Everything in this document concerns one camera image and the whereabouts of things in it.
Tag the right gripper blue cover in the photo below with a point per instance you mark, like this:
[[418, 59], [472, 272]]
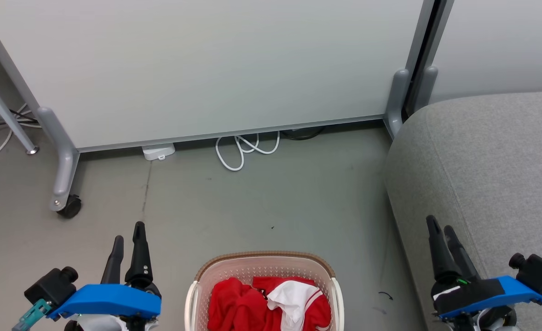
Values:
[[482, 294]]

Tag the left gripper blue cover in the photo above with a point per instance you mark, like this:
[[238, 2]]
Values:
[[110, 301]]

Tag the red jersey with number 23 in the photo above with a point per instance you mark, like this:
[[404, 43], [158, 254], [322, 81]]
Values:
[[234, 303]]

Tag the red garment with white trim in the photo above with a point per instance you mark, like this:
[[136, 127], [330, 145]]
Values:
[[294, 296]]

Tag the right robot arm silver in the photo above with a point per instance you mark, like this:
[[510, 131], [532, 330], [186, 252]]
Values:
[[494, 321]]

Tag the grey fabric sofa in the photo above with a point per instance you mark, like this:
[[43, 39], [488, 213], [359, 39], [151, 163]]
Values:
[[492, 174]]

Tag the small black floor scrap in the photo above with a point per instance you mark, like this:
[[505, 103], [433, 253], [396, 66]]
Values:
[[387, 295]]

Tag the black caster wheel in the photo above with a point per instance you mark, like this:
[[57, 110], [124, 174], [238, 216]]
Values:
[[71, 207]]

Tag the white power adapter box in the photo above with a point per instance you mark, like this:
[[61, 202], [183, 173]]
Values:
[[158, 151]]

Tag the grey partition leg with caster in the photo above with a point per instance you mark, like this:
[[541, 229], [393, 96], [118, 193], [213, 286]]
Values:
[[64, 161]]

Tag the white plastic laundry basket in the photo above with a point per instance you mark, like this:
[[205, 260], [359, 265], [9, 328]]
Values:
[[262, 265]]

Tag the short grey partition leg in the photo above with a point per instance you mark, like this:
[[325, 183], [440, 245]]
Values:
[[396, 101]]

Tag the grey leg beside black gap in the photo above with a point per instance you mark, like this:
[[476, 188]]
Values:
[[426, 87]]

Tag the grey metal table leg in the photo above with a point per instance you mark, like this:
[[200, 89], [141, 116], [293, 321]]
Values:
[[4, 115]]

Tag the large white partition panel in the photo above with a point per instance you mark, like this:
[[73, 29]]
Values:
[[206, 69]]

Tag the narrow white partition panel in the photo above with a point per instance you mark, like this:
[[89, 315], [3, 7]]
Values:
[[501, 46]]

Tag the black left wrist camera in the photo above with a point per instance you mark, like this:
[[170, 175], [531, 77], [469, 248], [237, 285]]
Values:
[[50, 287]]

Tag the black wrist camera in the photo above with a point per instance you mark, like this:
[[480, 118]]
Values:
[[538, 271], [50, 287]]

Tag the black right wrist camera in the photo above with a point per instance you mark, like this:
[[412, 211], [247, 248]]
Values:
[[538, 271]]

